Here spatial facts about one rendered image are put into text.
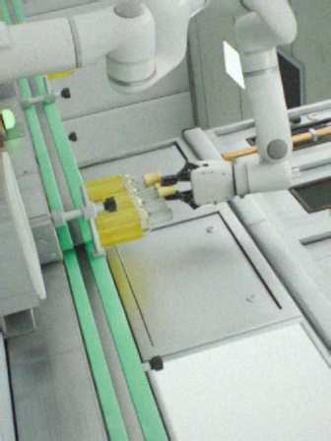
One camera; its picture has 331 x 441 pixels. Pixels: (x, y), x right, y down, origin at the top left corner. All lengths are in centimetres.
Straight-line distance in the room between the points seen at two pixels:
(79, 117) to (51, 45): 656
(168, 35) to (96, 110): 644
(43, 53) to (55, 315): 46
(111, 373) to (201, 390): 23
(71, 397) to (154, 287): 52
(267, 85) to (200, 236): 40
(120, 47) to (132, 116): 664
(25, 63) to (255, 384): 71
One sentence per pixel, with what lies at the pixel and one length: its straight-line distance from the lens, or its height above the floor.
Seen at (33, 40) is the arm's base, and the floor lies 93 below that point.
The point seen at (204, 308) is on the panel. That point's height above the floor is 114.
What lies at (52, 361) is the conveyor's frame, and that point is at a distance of 117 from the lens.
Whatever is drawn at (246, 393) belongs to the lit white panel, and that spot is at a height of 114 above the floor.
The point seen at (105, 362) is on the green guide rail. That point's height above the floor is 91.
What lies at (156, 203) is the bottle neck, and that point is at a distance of 159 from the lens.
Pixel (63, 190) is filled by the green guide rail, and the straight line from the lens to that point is 146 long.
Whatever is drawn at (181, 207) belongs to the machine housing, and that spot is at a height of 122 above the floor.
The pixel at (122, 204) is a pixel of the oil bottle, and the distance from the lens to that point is 157.
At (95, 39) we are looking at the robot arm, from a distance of 128.
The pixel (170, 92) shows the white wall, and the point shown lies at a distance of 794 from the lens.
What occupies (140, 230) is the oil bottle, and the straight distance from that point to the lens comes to 153.
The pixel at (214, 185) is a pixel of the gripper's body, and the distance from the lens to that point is 163.
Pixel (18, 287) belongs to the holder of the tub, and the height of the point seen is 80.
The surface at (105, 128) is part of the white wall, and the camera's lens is 793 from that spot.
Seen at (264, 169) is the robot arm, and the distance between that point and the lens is 163.
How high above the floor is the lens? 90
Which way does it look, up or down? 8 degrees up
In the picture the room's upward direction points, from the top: 75 degrees clockwise
